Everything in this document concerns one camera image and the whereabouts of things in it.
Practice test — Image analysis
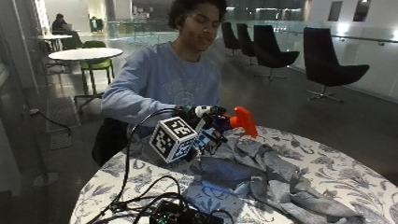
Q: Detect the green chair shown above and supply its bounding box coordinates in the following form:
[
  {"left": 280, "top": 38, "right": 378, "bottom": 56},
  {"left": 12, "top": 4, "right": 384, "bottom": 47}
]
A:
[{"left": 78, "top": 40, "right": 115, "bottom": 95}]

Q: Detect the grey floor mat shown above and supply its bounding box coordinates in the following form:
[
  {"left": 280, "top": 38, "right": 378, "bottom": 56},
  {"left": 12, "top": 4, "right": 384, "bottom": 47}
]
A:
[{"left": 45, "top": 95, "right": 82, "bottom": 133}]

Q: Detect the white cube with black markers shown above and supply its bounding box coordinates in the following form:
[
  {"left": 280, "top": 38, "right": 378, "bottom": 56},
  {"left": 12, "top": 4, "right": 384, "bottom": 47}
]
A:
[{"left": 147, "top": 116, "right": 199, "bottom": 164}]

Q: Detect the orange plastic tool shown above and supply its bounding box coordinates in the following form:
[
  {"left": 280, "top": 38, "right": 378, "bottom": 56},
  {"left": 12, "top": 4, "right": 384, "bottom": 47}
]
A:
[{"left": 227, "top": 105, "right": 259, "bottom": 139}]

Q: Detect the grey cloth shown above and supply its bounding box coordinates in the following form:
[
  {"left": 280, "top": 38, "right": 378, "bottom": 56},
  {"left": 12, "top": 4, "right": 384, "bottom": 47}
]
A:
[{"left": 187, "top": 128, "right": 368, "bottom": 224}]

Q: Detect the metal handrail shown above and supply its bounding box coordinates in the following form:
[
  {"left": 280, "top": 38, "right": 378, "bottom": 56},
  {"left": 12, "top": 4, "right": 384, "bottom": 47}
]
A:
[{"left": 272, "top": 28, "right": 398, "bottom": 47}]

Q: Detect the floral tablecloth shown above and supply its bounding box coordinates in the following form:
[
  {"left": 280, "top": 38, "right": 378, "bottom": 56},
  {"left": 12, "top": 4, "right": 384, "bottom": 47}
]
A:
[{"left": 67, "top": 125, "right": 398, "bottom": 224}]

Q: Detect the white round table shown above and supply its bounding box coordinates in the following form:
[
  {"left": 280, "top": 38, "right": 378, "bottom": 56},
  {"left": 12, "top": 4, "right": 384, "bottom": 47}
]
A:
[{"left": 47, "top": 47, "right": 123, "bottom": 114}]

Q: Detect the the person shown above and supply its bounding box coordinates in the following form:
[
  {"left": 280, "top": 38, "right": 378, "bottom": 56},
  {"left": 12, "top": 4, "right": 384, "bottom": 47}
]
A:
[{"left": 99, "top": 0, "right": 229, "bottom": 138}]

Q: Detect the large black swivel chair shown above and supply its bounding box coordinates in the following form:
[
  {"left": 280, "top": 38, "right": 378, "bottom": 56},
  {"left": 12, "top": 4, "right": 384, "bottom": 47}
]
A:
[{"left": 302, "top": 26, "right": 370, "bottom": 104}]

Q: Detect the round metal stand base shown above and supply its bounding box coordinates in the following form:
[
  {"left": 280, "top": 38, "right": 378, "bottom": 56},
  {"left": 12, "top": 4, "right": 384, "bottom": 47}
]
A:
[{"left": 30, "top": 172, "right": 59, "bottom": 188}]

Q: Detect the black seat chair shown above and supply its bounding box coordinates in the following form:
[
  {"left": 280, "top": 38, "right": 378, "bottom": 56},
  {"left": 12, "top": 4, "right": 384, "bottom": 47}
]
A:
[{"left": 90, "top": 117, "right": 130, "bottom": 168}]

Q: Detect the black floor cable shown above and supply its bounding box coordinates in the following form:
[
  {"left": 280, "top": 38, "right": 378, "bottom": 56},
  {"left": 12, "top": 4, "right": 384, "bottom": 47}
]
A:
[{"left": 28, "top": 107, "right": 73, "bottom": 138}]

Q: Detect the black electronic box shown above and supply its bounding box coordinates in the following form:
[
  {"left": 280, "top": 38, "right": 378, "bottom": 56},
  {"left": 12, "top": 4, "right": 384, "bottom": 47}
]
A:
[{"left": 147, "top": 200, "right": 226, "bottom": 224}]

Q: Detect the long black glove cable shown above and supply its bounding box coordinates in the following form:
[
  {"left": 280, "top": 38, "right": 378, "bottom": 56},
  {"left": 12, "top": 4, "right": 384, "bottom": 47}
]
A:
[{"left": 85, "top": 107, "right": 179, "bottom": 224}]

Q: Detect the small white table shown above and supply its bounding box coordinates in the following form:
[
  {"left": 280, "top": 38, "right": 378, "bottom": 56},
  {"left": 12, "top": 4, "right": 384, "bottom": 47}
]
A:
[{"left": 35, "top": 34, "right": 74, "bottom": 53}]

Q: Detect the looped black cable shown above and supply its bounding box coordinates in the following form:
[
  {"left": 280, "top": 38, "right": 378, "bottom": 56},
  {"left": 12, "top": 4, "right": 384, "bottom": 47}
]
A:
[{"left": 107, "top": 175, "right": 235, "bottom": 224}]

